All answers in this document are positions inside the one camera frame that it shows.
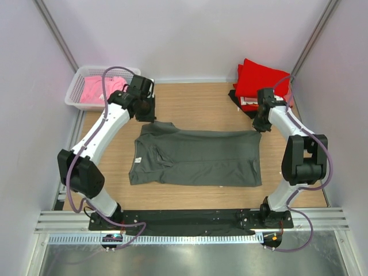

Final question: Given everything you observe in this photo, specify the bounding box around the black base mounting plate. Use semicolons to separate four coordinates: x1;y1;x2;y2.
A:
87;209;294;237

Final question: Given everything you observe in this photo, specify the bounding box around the orange red folded t shirt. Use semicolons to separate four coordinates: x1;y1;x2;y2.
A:
241;104;258;112

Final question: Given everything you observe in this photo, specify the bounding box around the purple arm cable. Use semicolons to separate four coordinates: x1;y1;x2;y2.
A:
66;66;147;251
270;75;334;252

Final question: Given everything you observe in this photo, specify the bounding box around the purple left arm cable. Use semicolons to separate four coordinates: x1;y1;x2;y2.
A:
66;66;147;251

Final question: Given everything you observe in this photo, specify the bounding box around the white slotted cable duct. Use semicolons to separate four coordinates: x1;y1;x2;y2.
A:
48;233;263;246

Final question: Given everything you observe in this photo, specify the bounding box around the pink white folded t shirt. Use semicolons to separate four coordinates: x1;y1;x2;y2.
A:
238;88;294;106

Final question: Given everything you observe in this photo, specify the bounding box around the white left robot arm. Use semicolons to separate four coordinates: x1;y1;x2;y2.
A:
57;75;155;223

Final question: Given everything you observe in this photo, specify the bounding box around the aluminium frame rail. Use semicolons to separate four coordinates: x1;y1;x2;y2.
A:
34;208;350;233

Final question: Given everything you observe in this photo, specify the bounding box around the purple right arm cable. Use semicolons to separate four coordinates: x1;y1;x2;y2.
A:
270;75;334;252

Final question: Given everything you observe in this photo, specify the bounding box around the dark grey t shirt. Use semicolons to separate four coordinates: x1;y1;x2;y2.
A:
129;121;262;187

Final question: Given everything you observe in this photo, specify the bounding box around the white plastic laundry basket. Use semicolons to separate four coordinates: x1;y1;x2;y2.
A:
65;66;133;112

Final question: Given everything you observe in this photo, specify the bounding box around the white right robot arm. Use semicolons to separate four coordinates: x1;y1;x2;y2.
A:
252;87;328;228

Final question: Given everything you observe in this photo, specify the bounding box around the black folded t shirt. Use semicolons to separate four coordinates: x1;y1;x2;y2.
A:
228;90;257;119

